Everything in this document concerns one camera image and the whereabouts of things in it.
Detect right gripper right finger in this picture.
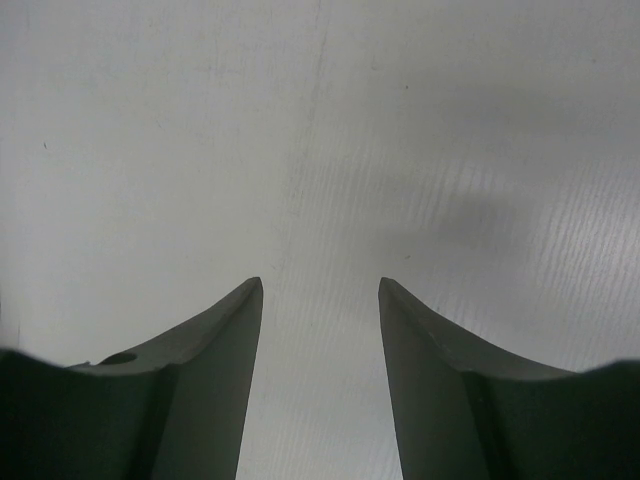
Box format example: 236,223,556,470
379,278,639,479

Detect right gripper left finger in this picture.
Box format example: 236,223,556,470
1,278,263,479

